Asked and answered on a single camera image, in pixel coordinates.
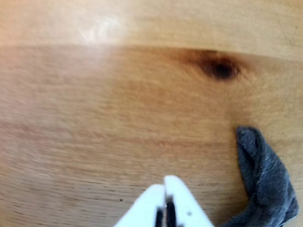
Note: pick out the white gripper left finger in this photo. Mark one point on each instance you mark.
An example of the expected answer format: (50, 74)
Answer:
(144, 203)

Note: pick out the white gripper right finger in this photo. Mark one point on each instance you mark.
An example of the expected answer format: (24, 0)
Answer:
(183, 203)

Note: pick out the grey knitted cloth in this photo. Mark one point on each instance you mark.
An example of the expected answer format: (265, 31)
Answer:
(265, 175)

